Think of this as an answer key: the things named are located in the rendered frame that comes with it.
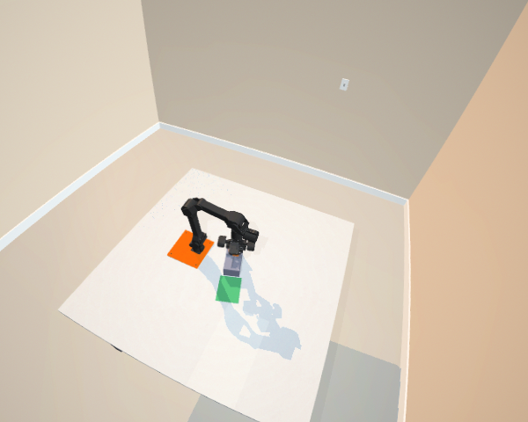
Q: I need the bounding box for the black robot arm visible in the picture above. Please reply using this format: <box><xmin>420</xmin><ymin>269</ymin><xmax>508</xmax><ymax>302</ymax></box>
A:
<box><xmin>181</xmin><ymin>197</ymin><xmax>260</xmax><ymax>256</ymax></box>

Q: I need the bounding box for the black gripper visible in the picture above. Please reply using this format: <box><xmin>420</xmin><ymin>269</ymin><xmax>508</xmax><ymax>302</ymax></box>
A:
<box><xmin>216</xmin><ymin>236</ymin><xmax>255</xmax><ymax>251</ymax></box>

